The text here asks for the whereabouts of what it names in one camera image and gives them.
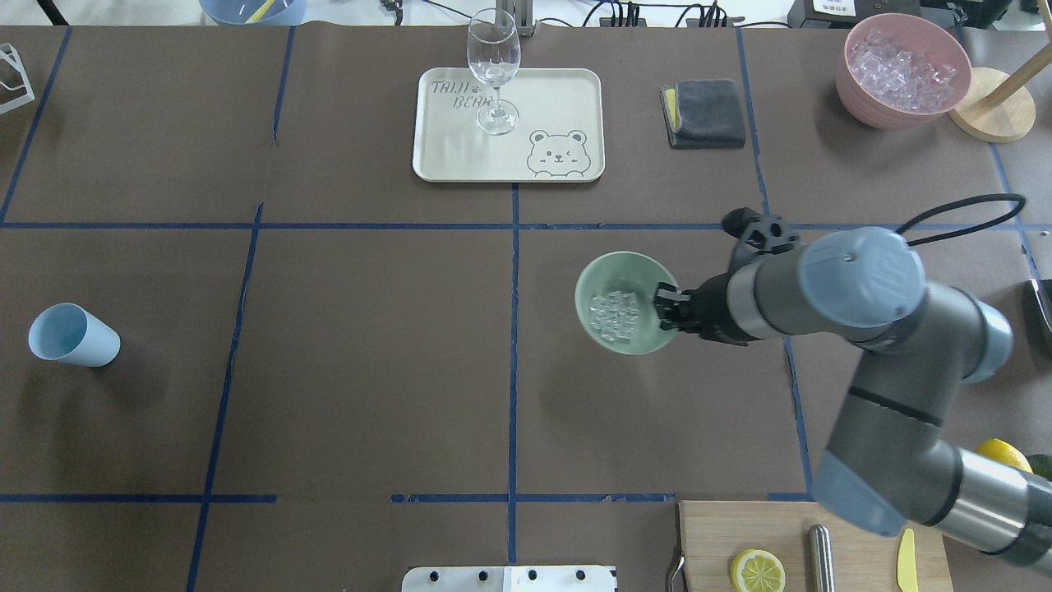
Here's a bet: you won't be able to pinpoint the steel knife handle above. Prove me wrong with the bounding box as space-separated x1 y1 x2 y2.
808 524 837 591

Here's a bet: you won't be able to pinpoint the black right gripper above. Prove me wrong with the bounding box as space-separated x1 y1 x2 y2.
654 273 753 346

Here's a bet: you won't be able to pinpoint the lemon half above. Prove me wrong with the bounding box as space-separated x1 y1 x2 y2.
729 548 787 592

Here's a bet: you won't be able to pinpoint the green lime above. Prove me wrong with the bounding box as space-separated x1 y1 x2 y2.
1026 453 1052 481

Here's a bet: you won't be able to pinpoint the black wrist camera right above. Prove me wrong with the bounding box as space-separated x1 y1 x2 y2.
721 207 805 272

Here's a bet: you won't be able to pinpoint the light blue plastic cup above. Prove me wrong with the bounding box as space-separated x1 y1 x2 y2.
27 303 121 368

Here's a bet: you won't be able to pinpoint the cream bear tray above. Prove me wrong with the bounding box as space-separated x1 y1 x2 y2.
412 67 606 183

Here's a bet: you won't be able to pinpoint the ice cubes in green bowl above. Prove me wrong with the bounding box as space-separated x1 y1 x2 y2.
585 291 641 342

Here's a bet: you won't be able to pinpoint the yellow plastic knife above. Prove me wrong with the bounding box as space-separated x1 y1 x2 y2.
895 527 918 592

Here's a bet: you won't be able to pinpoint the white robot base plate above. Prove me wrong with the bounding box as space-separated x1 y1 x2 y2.
401 565 619 591

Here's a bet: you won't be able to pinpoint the clear wine glass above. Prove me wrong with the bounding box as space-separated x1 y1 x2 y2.
466 7 521 136

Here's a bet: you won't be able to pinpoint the blue bowl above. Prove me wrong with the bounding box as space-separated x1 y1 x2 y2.
198 1 308 26

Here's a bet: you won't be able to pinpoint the yellow lemon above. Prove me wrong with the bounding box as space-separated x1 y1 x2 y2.
976 438 1033 474

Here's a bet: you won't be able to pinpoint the wooden cutting board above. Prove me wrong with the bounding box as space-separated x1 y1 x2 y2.
679 501 901 591

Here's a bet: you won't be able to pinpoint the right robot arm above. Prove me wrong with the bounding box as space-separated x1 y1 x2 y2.
653 226 1050 574

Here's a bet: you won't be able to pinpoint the white wire cup rack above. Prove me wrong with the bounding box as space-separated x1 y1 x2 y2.
1 44 36 113

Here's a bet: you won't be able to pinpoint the green bowl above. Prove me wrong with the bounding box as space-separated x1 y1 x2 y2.
574 251 679 355

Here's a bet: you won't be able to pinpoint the grey folded cloth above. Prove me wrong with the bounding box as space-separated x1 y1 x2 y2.
660 79 746 149

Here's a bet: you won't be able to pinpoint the wooden stand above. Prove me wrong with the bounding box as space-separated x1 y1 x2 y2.
949 44 1051 143

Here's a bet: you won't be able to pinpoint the pink bowl of ice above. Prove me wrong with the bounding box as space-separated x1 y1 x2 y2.
837 12 972 130

